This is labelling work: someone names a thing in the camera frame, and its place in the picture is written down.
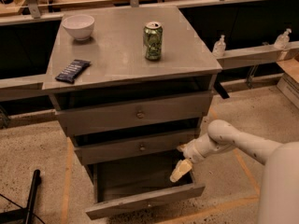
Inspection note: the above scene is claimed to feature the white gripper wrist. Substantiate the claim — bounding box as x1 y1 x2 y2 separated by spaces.
170 134 224 183

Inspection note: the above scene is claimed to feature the grey bottom drawer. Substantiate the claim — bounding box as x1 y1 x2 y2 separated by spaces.
86 150 205 219

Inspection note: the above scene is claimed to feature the grey drawer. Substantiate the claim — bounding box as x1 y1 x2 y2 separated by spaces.
57 91 212 136
74 128 200 165
86 150 205 219

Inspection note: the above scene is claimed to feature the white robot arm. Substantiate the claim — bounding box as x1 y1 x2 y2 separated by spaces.
170 119 299 224

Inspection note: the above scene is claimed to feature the grey wooden drawer cabinet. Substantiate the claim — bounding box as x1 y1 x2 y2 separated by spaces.
41 5 223 185

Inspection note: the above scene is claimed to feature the grey middle drawer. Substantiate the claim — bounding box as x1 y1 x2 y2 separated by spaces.
74 128 200 165

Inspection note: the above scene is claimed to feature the grey top drawer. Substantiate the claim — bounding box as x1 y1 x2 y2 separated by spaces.
57 91 212 136

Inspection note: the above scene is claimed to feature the clear sanitizer bottle left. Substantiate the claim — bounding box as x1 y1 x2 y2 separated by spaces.
212 35 226 57

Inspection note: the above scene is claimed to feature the clear sanitizer bottle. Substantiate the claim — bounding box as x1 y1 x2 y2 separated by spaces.
274 28 292 49
212 35 226 57

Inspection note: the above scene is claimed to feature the cardboard box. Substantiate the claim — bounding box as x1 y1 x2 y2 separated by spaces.
277 55 299 109

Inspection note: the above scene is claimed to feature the green soda can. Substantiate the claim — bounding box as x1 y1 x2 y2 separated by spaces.
143 21 163 61

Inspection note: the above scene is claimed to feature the dark blue snack bar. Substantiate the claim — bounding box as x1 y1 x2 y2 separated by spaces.
55 59 91 84

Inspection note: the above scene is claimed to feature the clear sanitizer bottle right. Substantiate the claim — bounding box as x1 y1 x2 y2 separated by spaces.
274 28 292 49

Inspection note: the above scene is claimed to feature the black stand leg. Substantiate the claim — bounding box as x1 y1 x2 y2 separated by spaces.
0 170 41 224

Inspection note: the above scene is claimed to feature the white ceramic bowl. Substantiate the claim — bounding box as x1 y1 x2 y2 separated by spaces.
62 14 95 40

